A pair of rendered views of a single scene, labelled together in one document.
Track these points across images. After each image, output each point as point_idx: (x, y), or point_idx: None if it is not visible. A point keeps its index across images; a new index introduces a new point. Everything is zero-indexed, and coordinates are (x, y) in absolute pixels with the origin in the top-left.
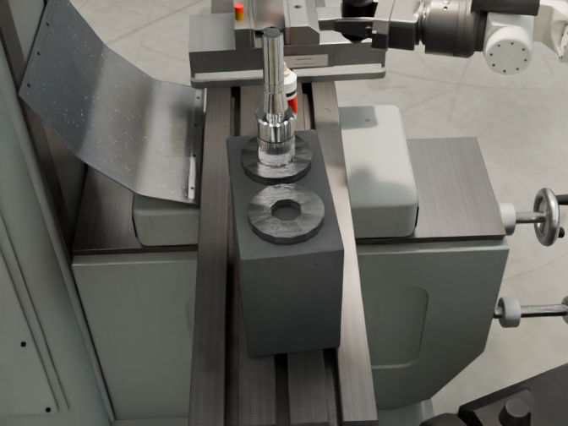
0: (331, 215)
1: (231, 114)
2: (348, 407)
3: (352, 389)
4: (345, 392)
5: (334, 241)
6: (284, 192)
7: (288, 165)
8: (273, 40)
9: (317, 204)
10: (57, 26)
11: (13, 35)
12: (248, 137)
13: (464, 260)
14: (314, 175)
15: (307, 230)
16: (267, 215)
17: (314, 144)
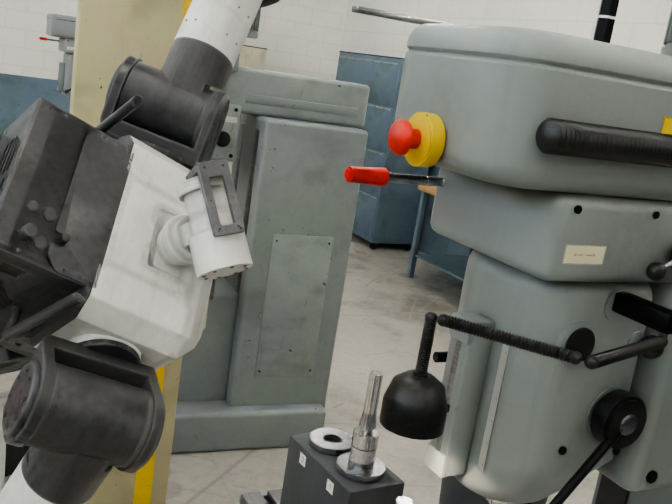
0: (306, 447)
1: None
2: (259, 496)
3: (260, 503)
4: (264, 502)
5: (297, 437)
6: (340, 446)
7: (348, 458)
8: (372, 371)
9: (317, 442)
10: None
11: (614, 499)
12: (390, 482)
13: None
14: (331, 465)
15: (314, 431)
16: (340, 435)
17: (343, 482)
